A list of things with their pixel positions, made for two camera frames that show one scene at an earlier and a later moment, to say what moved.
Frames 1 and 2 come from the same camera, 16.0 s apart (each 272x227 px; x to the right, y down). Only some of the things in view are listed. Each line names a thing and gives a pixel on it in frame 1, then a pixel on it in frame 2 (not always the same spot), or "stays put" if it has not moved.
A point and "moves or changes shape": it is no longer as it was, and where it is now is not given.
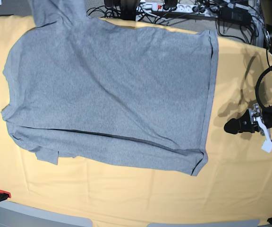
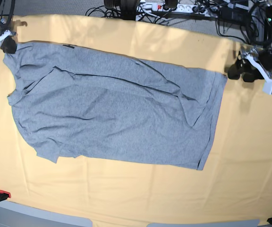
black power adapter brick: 234,16 stays put
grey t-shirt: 83,88 moves or changes shape
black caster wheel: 128,8 stays put
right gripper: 271,117 → 266,60
